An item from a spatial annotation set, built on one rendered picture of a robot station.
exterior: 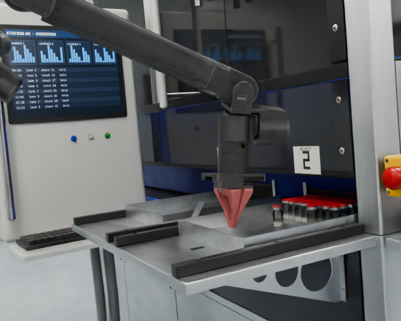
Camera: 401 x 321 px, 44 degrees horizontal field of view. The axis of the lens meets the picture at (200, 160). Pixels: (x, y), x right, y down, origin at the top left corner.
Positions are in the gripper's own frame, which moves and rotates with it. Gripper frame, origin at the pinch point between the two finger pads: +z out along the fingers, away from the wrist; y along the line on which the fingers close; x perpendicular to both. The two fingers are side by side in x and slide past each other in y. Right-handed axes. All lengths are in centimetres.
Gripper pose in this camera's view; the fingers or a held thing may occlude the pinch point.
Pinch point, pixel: (232, 223)
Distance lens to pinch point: 91.7
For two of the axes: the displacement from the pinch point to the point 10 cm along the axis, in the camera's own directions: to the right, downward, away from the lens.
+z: -0.2, 10.0, 0.0
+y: 8.9, 0.1, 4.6
